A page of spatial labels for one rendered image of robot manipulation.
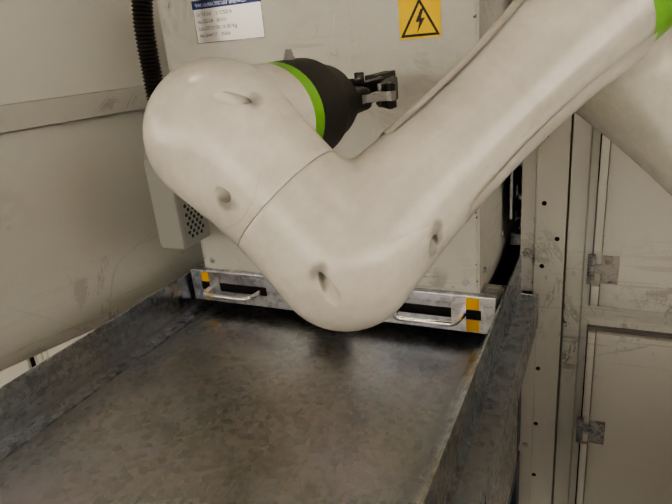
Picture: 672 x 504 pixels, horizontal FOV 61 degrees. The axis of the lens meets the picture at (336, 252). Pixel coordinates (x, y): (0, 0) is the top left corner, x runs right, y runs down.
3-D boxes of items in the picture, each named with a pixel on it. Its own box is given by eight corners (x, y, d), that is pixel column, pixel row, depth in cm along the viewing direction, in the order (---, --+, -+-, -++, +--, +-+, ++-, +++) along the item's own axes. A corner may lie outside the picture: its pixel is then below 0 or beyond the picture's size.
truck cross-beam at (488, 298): (495, 336, 84) (496, 298, 81) (195, 298, 106) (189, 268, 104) (501, 320, 88) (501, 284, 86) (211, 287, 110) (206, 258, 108)
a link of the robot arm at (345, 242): (514, 4, 55) (576, -87, 45) (605, 89, 55) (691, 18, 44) (236, 264, 47) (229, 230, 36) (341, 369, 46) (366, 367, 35)
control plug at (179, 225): (184, 250, 89) (162, 137, 83) (160, 248, 91) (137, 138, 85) (214, 234, 96) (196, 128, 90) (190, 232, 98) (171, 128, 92)
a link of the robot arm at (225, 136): (147, 24, 36) (87, 151, 41) (290, 165, 35) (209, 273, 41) (264, 21, 47) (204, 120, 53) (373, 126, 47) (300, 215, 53)
